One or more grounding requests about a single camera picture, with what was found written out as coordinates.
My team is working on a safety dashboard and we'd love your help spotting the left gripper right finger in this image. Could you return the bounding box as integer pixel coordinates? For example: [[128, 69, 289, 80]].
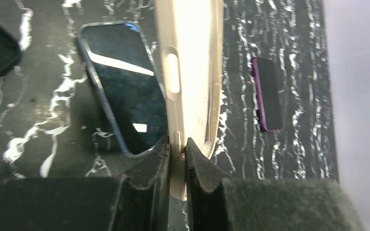
[[185, 139, 365, 231]]

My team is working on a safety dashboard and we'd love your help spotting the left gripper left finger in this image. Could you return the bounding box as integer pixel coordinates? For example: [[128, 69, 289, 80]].
[[0, 136, 170, 231]]

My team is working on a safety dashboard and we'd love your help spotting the purple phone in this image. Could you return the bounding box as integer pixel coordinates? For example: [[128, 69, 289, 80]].
[[251, 57, 283, 132]]

